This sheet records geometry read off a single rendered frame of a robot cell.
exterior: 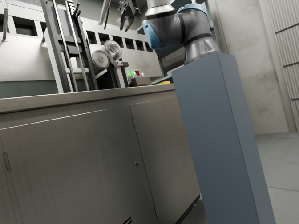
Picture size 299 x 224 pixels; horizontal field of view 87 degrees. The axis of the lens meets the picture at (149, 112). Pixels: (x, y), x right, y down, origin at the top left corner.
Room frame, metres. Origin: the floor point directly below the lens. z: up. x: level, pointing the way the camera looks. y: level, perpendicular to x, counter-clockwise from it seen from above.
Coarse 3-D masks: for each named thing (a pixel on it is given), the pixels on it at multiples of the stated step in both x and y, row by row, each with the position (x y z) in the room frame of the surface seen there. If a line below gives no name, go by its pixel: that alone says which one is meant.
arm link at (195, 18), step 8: (184, 8) 0.62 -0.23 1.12; (192, 8) 0.61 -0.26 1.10; (200, 8) 0.61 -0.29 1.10; (184, 16) 0.61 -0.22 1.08; (192, 16) 0.61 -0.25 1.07; (200, 16) 0.61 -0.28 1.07; (184, 24) 0.61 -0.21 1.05; (192, 24) 0.61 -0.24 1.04; (200, 24) 0.61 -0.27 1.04; (208, 24) 0.63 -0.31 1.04; (184, 32) 0.62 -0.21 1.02; (192, 32) 0.62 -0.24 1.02; (200, 32) 0.61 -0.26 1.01; (208, 32) 0.62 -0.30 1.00; (184, 40) 0.65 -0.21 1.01
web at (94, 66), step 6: (102, 48) 1.13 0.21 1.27; (90, 54) 1.01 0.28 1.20; (66, 60) 0.94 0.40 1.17; (78, 60) 1.15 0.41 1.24; (78, 66) 1.16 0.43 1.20; (84, 66) 1.10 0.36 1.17; (96, 66) 1.03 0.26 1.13; (108, 66) 1.08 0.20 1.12; (96, 72) 1.11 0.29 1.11; (72, 84) 0.94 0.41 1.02
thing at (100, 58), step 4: (96, 52) 1.03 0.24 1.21; (100, 52) 1.05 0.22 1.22; (104, 52) 1.07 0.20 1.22; (92, 56) 1.01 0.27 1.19; (96, 56) 1.03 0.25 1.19; (100, 56) 1.04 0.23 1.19; (104, 56) 1.07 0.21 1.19; (108, 56) 1.09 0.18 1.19; (96, 60) 1.02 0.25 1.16; (100, 60) 1.04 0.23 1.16; (104, 60) 1.06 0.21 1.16; (108, 60) 1.08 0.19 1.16; (100, 64) 1.04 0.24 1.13; (104, 64) 1.06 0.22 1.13; (108, 64) 1.07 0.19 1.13
